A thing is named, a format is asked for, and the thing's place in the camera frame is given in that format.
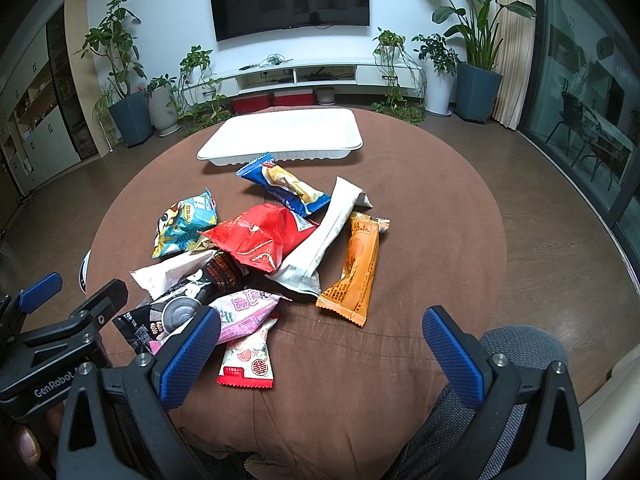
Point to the pink candy bag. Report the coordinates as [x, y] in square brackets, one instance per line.
[241, 313]

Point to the trailing pothos plant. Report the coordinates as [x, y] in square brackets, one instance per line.
[199, 100]
[389, 56]

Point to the right red storage box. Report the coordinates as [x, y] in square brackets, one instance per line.
[293, 97]

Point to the tall plant in blue pot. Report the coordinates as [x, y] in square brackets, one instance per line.
[478, 24]

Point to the teal cartoon snack packet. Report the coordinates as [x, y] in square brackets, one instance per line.
[180, 226]

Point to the white plastic tray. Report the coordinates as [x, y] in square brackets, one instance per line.
[307, 133]

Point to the long white snack bag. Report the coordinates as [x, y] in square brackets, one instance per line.
[298, 271]

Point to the white round stool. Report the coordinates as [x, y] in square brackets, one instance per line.
[83, 271]

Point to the plant in tall white pot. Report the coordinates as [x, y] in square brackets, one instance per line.
[440, 63]

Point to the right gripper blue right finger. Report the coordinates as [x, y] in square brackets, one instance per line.
[550, 442]

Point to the red snack bag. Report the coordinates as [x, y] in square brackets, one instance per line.
[262, 236]

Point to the left plant in blue pot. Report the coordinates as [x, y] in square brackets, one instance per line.
[113, 40]

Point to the white tv console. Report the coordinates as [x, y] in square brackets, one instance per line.
[353, 75]

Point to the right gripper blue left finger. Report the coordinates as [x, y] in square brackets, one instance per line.
[116, 421]

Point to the left red storage box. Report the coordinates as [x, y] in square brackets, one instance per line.
[250, 103]

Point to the grey chair seat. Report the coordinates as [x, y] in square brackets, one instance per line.
[440, 435]

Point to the plant in white ribbed pot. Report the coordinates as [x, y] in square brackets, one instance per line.
[159, 93]

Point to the red white small snack packet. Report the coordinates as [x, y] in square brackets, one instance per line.
[246, 362]

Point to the black white snack bag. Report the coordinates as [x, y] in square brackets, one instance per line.
[175, 289]

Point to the trailing pothos plant left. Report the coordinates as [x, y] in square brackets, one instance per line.
[199, 100]

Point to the wooden white cabinet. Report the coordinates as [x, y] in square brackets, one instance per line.
[47, 120]

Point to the trailing pothos plant right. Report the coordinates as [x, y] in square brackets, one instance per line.
[389, 56]

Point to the person's left hand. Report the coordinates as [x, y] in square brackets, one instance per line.
[40, 444]

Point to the blue cake snack packet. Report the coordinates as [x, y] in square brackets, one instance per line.
[294, 194]

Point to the beige curtain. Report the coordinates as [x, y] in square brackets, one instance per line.
[514, 64]

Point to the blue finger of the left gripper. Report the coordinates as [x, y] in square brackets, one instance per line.
[39, 293]
[101, 307]

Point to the red storage box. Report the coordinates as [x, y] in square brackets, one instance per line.
[250, 103]
[293, 97]

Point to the orange snack bar packet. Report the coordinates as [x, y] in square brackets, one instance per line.
[350, 295]

